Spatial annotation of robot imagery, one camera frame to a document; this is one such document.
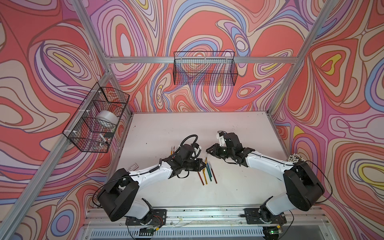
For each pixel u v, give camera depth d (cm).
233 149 67
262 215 67
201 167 78
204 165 82
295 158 74
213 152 80
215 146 77
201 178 86
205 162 82
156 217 72
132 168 91
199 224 73
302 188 44
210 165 91
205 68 96
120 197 42
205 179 86
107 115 75
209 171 88
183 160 65
